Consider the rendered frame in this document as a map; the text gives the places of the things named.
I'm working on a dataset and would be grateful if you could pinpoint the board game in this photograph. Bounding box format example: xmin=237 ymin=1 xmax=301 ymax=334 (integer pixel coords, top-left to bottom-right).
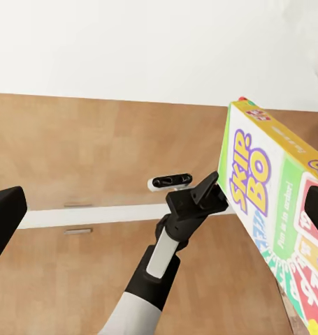
xmin=217 ymin=96 xmax=318 ymax=335

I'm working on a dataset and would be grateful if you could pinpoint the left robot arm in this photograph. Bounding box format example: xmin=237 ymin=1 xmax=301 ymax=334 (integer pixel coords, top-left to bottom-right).
xmin=97 ymin=171 xmax=228 ymax=335

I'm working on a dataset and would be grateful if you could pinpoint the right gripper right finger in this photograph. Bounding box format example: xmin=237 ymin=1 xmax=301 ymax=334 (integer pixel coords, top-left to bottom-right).
xmin=304 ymin=185 xmax=318 ymax=229

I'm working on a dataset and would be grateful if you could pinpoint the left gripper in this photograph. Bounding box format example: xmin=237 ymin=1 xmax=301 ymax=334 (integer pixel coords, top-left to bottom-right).
xmin=166 ymin=171 xmax=228 ymax=234

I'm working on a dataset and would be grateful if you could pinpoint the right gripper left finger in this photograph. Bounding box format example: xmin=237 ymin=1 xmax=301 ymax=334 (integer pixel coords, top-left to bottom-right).
xmin=0 ymin=186 xmax=28 ymax=256

